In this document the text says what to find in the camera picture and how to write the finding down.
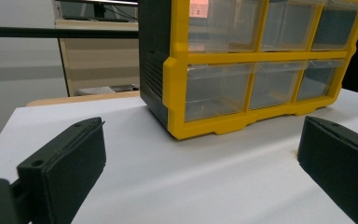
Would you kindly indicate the black horizontal bar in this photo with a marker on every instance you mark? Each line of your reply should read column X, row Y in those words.
column 59, row 32

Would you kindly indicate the light wooden desk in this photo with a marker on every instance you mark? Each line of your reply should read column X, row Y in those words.
column 102, row 59

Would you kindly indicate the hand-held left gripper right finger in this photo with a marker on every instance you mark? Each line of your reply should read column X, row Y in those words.
column 341, row 161

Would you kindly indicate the yellow and black drawer cabinet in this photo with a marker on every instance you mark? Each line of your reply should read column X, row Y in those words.
column 175, row 77

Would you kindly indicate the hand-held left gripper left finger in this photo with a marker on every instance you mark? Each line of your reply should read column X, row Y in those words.
column 68, row 165

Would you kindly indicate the dark monitor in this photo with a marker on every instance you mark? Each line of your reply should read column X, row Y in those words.
column 99, row 7

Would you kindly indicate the clear plastic drawer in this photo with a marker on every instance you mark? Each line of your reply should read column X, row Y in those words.
column 335, row 29
column 287, row 26
column 318, row 81
column 216, row 93
column 275, row 85

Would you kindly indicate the clear drawer with pink label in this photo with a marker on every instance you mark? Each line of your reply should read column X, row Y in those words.
column 220, row 28

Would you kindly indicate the grey chair seat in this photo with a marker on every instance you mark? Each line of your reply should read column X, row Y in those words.
column 94, row 90

